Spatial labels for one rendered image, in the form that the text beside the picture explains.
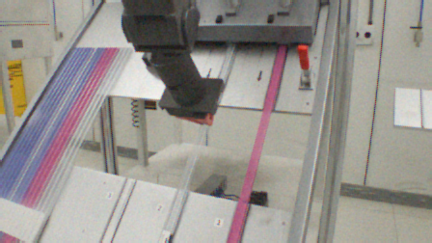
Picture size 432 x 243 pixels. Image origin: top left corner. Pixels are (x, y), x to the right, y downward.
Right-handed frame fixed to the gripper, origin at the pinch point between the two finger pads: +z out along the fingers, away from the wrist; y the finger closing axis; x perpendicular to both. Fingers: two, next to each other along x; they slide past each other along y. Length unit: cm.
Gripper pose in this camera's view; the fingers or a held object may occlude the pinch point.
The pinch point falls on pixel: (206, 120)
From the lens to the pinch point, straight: 62.3
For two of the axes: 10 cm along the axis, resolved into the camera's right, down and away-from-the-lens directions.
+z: 2.8, 5.1, 8.2
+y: -9.2, -1.1, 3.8
